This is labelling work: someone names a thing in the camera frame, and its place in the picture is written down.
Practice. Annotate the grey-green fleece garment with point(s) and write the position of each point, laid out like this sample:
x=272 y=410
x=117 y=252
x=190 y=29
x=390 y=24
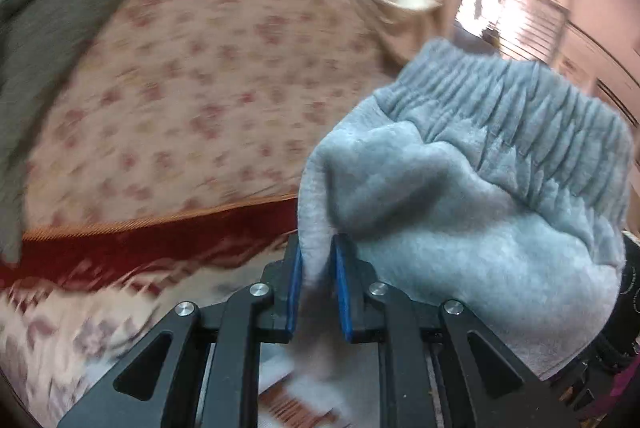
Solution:
x=41 y=42

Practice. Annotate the small-flower pink bedsheet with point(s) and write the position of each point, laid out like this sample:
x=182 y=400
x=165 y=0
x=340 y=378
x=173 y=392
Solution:
x=187 y=105

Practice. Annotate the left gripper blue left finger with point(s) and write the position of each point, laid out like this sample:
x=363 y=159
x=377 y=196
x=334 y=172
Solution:
x=199 y=366

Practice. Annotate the red floral plush blanket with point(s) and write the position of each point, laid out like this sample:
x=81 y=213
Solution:
x=80 y=297

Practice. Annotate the person's right hand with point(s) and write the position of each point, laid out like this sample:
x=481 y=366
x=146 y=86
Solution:
x=620 y=407

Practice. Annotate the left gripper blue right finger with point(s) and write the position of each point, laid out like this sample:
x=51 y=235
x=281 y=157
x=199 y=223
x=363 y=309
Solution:
x=439 y=365

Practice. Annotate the light grey sweatpants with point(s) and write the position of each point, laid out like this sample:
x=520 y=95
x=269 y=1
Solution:
x=491 y=182

